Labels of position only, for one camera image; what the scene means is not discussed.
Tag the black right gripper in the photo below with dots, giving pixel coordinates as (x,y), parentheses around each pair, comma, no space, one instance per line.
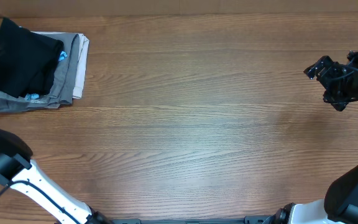
(330,68)

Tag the black polo shirt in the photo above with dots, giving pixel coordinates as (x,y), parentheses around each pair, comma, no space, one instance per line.
(28,60)

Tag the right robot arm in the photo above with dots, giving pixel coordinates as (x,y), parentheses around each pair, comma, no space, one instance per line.
(340,204)

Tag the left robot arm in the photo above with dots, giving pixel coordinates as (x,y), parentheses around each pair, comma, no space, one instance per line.
(20,172)

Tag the white folded garment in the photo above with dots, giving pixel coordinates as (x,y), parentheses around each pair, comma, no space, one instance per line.
(70,74)

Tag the light blue cloth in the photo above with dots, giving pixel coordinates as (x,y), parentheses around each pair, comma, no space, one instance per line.
(34,96)

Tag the grey folded garment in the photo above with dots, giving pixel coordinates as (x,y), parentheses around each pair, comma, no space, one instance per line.
(10,104)

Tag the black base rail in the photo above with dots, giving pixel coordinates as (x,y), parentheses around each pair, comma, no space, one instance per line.
(258,219)

